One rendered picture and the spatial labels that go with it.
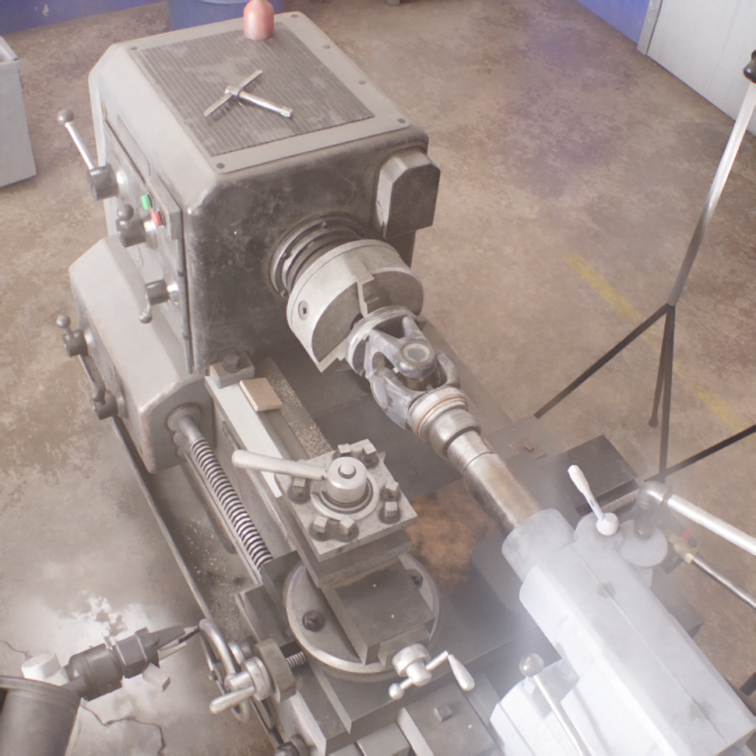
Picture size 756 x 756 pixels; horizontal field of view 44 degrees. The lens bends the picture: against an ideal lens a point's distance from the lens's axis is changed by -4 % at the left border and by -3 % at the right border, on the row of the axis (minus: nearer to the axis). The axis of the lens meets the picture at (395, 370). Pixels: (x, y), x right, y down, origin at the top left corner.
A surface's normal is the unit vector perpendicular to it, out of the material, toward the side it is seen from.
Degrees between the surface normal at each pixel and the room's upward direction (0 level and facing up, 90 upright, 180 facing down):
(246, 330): 90
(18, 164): 90
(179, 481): 0
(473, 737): 0
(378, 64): 0
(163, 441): 90
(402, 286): 90
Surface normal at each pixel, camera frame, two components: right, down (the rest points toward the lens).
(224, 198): 0.51, 0.66
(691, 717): 0.10, -0.68
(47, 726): 0.64, -0.32
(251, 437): -0.43, -0.36
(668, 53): -0.86, 0.32
